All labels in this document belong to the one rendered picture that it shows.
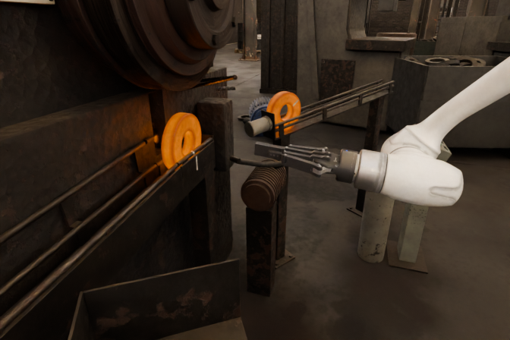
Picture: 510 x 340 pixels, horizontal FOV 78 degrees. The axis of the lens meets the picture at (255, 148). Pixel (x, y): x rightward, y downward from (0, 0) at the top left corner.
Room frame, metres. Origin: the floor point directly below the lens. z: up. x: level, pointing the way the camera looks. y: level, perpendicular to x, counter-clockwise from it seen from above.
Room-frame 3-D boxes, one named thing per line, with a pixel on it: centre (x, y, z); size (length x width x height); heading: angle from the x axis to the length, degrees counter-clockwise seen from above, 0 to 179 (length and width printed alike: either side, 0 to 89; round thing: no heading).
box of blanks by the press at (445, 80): (2.73, -1.77, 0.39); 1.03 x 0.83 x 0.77; 87
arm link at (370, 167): (0.64, -0.25, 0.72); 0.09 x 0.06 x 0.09; 162
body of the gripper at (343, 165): (0.66, -0.18, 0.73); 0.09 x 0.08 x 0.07; 72
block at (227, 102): (1.01, 0.13, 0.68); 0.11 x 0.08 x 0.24; 72
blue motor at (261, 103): (3.05, -0.09, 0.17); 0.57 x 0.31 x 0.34; 2
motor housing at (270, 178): (1.05, -0.04, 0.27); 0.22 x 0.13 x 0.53; 162
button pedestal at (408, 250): (1.21, -0.71, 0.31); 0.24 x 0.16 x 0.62; 162
